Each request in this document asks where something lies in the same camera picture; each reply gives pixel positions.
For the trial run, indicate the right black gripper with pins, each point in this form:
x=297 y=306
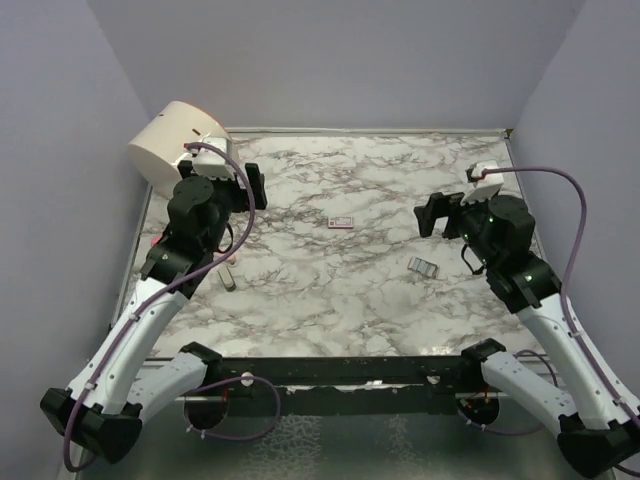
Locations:
x=441 y=205

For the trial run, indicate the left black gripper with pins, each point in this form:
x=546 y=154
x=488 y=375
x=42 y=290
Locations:
x=242 y=200

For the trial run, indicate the staple box with staples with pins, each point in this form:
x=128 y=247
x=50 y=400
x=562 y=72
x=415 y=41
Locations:
x=423 y=267

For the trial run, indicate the beige stapler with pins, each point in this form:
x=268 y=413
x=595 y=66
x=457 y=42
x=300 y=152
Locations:
x=226 y=278

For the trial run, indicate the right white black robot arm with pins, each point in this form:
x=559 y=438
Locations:
x=595 y=417

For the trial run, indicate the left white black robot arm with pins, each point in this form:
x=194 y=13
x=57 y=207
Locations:
x=104 y=408

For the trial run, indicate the red white staple box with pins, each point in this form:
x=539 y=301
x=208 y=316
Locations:
x=340 y=222

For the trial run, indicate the cream round bread box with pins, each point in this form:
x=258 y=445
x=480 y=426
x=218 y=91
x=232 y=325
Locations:
x=158 y=148

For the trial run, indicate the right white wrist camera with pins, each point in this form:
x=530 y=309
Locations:
x=484 y=186

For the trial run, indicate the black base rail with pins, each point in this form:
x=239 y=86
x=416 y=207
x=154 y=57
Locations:
x=334 y=386

